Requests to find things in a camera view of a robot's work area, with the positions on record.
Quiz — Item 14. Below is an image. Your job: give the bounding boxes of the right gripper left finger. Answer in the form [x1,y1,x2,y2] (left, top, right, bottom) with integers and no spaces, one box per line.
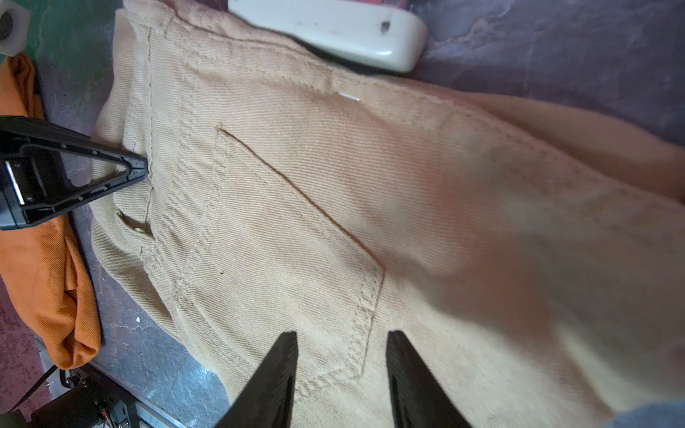
[216,332,299,428]

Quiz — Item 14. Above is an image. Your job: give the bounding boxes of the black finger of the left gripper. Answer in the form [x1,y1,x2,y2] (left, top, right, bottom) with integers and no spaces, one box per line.
[1,116,148,231]

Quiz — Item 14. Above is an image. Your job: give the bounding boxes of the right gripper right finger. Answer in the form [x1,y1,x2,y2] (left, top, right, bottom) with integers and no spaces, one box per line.
[385,330,471,428]

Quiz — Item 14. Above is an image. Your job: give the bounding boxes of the orange pants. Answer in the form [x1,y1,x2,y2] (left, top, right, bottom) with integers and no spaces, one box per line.
[0,52,103,370]

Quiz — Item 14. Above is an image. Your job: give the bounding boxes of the khaki long pants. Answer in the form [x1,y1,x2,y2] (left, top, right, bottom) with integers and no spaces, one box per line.
[92,1,684,427]

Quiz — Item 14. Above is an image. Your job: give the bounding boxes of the white stapler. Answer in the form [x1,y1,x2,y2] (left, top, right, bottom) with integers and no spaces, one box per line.
[228,1,428,73]

